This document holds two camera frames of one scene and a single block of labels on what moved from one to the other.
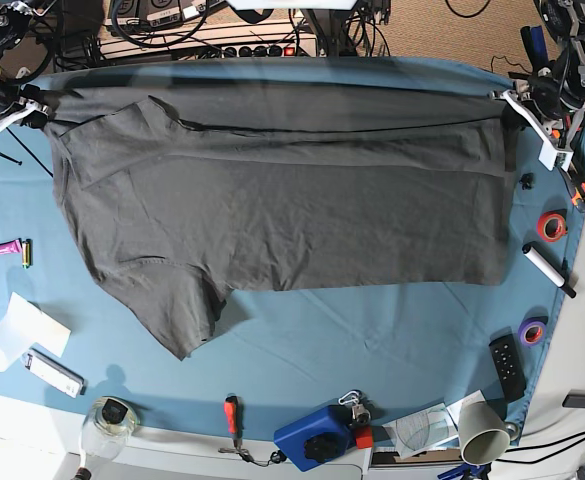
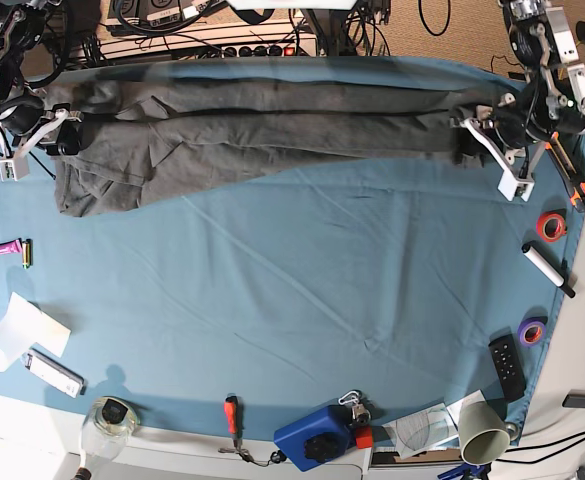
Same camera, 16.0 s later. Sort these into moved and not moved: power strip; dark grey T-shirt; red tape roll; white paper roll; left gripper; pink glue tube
Moved: dark grey T-shirt; left gripper
Not moved: white paper roll; power strip; pink glue tube; red tape roll
